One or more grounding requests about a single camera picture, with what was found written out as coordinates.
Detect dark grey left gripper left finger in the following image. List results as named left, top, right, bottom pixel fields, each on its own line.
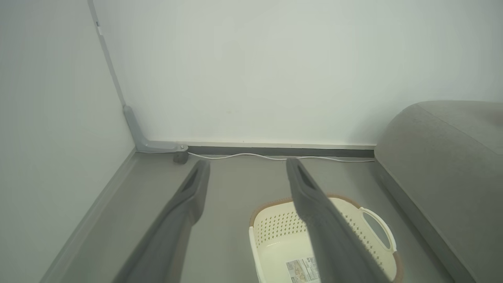
left=112, top=159, right=211, bottom=283

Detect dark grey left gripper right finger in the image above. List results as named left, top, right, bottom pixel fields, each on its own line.
left=286, top=158, right=393, bottom=283

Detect grey couch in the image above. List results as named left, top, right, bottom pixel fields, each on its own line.
left=373, top=100, right=503, bottom=283

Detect white paper basket label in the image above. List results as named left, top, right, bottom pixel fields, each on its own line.
left=286, top=257, right=321, bottom=283

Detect cream laundry basket brown rim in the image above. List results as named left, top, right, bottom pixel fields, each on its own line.
left=248, top=195, right=403, bottom=283

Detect grey metal partition foot bracket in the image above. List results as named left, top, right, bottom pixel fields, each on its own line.
left=123, top=105, right=188, bottom=154

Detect white floor cable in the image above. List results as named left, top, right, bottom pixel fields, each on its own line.
left=188, top=153, right=376, bottom=162

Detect black wall base strip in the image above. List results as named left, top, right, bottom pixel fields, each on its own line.
left=188, top=146, right=376, bottom=158

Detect grey partition corner post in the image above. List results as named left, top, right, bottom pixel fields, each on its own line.
left=87, top=0, right=127, bottom=107

